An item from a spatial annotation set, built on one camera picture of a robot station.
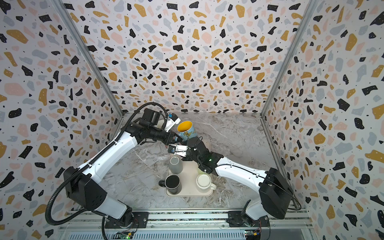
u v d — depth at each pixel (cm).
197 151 58
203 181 80
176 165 84
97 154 46
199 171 89
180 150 66
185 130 73
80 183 40
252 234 72
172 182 77
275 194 42
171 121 70
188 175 87
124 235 70
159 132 66
